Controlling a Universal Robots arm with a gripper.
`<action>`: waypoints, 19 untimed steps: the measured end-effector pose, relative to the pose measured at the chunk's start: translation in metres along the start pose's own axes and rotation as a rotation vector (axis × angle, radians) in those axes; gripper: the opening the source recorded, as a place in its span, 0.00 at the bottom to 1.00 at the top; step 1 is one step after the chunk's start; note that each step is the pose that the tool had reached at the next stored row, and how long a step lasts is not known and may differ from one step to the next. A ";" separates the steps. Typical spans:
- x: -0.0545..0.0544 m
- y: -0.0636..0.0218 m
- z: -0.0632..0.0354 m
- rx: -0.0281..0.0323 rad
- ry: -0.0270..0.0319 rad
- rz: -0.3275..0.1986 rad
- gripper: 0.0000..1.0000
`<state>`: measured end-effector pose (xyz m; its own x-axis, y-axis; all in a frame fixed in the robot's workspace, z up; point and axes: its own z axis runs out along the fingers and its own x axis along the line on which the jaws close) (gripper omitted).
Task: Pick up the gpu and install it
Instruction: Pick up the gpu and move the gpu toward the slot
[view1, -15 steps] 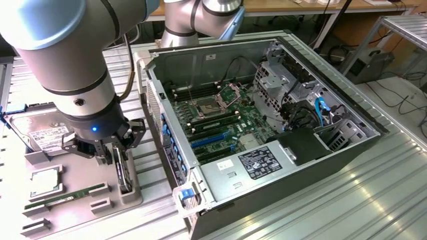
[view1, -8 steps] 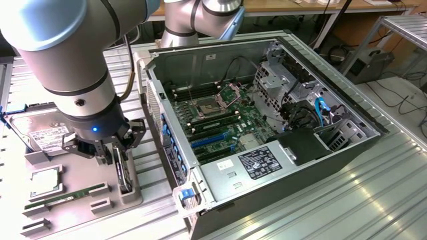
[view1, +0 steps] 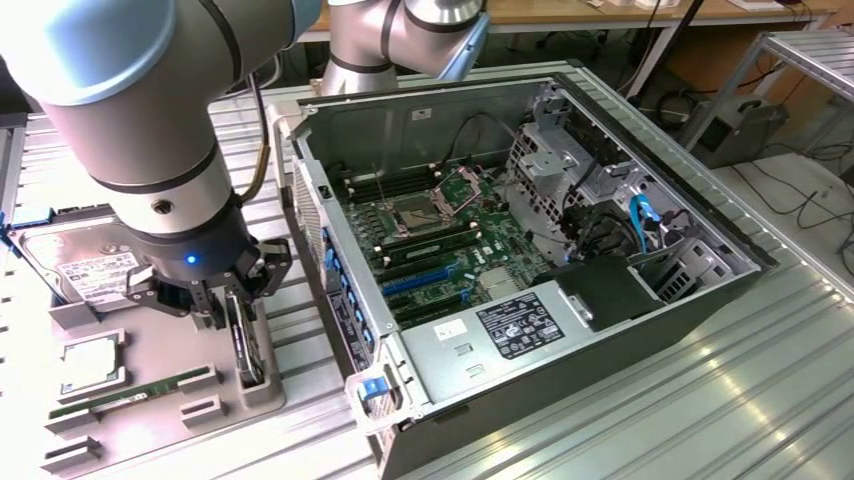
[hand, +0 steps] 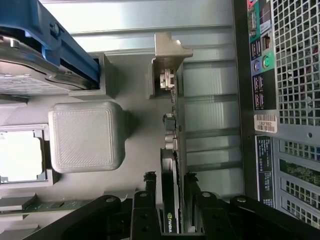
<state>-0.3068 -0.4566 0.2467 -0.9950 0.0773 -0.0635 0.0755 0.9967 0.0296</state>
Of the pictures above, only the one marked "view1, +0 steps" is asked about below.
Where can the blue expansion slot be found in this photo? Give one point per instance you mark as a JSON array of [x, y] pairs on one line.
[[416, 281]]

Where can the grey power supply unit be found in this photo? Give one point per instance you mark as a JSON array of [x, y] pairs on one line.
[[460, 355]]

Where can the grey box device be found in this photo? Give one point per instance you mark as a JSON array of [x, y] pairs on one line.
[[734, 130]]

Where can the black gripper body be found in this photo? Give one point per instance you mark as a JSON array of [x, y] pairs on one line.
[[193, 252]]

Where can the open black PC case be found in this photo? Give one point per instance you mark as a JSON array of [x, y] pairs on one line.
[[533, 390]]

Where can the green motherboard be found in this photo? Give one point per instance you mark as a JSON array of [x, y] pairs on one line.
[[493, 250]]

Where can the CPU socket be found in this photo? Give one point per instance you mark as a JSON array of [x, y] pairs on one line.
[[416, 214]]

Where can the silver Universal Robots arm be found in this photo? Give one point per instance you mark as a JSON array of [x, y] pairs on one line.
[[133, 75]]

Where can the silver CPU chip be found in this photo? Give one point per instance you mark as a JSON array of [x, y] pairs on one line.
[[93, 367]]

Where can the installed green RAM stick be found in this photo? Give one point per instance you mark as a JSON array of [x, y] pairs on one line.
[[433, 246]]

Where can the open metal socket cover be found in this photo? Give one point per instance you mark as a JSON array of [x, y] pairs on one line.
[[460, 186]]

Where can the silver hard disk drive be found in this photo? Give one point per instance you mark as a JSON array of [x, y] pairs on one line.
[[73, 265]]

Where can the grey parts rack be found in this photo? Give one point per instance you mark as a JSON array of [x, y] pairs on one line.
[[160, 360]]

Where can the black plastic shroud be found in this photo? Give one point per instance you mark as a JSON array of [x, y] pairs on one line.
[[607, 295]]

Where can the blue case latch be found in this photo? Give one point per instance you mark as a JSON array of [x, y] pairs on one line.
[[373, 389]]

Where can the silver chipset heatsink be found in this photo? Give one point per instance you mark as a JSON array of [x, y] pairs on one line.
[[501, 282]]

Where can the metal disk bay cage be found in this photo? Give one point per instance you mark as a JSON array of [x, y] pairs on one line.
[[543, 170]]

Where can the wooden desk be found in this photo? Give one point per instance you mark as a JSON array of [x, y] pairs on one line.
[[600, 15]]

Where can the blue plastic part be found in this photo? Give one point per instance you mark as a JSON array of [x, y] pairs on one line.
[[29, 220]]

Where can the aluminium profile frame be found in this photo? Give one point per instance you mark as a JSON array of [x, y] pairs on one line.
[[807, 60]]

